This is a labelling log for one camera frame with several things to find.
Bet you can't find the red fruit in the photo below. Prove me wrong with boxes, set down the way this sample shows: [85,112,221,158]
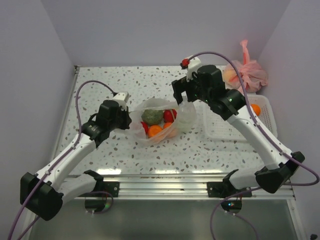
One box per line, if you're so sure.
[163,109,177,123]

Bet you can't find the clear printed plastic bag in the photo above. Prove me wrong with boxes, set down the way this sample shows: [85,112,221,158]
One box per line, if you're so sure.
[125,98,197,145]

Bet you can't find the orange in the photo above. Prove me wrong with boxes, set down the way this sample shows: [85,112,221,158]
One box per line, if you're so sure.
[250,104,261,116]
[147,125,163,138]
[163,122,172,129]

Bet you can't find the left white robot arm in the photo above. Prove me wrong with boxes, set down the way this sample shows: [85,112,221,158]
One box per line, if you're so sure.
[20,97,132,221]

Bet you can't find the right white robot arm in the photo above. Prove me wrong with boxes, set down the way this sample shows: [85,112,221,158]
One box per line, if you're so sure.
[171,65,305,198]

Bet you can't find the peach in pink bag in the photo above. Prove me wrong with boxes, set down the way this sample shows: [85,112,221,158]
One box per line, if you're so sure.
[223,69,238,84]

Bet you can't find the pink plastic bag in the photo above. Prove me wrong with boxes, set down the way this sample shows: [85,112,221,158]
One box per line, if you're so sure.
[222,39,268,94]

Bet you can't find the white plastic basket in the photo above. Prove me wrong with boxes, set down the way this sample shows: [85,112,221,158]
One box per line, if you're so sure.
[203,93,278,142]

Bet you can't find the orange in basket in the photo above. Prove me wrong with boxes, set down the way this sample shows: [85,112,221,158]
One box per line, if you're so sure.
[250,104,261,116]

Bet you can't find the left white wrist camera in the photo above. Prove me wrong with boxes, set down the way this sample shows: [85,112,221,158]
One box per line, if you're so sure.
[112,91,130,105]

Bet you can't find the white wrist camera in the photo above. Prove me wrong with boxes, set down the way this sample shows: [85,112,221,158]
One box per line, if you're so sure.
[180,56,202,80]
[112,91,130,105]

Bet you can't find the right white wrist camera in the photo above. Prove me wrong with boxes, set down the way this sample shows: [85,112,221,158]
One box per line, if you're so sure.
[180,56,202,80]

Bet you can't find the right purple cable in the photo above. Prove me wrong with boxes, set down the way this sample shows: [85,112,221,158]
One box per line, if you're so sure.
[187,51,320,240]

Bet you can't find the purple cable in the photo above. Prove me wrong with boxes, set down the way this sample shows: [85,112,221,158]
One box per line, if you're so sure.
[7,80,118,240]
[187,51,320,240]

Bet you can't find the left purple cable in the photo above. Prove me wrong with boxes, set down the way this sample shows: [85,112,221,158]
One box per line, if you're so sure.
[7,80,118,240]

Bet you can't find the left black base bracket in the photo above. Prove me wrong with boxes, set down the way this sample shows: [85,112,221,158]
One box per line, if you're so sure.
[83,181,120,198]

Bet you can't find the black base bracket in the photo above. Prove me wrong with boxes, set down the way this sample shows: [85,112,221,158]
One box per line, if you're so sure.
[83,181,120,198]
[206,181,247,199]

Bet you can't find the aluminium mounting rail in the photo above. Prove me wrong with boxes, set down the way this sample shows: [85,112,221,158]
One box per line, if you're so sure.
[69,172,292,200]

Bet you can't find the right black base bracket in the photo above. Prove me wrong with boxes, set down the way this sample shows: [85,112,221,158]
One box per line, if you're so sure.
[206,181,247,199]

